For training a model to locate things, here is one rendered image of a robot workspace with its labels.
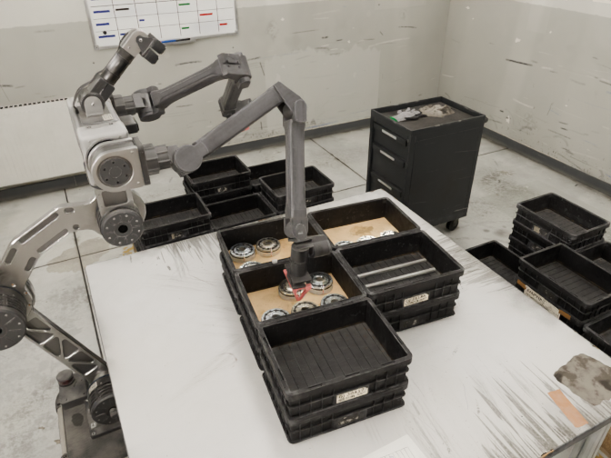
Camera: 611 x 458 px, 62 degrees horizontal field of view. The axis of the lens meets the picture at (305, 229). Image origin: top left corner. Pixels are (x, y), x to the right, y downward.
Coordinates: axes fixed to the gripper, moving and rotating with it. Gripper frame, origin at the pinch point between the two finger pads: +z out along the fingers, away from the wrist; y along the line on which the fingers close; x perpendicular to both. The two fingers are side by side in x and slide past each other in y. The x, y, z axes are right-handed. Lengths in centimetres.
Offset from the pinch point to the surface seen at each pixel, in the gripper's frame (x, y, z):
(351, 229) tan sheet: -42, 47, 11
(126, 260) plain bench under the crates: 55, 74, 32
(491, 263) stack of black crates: -146, 63, 61
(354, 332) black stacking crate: -17.3, -13.0, 10.3
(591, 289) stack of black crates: -154, 7, 36
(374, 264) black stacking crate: -40.2, 19.7, 10.1
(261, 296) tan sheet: 7.9, 15.1, 13.1
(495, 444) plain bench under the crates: -45, -59, 19
